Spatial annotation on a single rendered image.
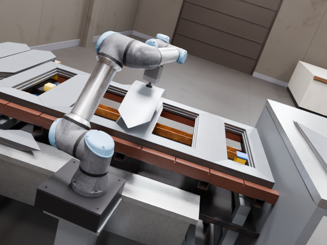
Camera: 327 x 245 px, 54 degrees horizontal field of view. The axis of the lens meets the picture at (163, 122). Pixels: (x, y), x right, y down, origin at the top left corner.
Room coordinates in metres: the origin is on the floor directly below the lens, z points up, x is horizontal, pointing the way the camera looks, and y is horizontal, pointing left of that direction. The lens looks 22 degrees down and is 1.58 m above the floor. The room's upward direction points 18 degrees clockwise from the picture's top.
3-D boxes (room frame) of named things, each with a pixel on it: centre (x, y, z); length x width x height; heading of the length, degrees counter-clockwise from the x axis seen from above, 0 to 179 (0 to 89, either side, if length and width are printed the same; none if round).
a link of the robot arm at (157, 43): (1.72, 0.16, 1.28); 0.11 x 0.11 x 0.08; 74
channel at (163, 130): (2.03, 0.14, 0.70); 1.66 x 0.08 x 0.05; 88
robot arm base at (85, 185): (1.09, 0.21, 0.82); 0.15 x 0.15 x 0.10
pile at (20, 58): (2.12, 1.16, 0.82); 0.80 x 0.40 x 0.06; 178
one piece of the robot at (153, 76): (1.83, 0.14, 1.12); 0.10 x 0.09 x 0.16; 166
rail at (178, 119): (2.17, 0.13, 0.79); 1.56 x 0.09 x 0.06; 88
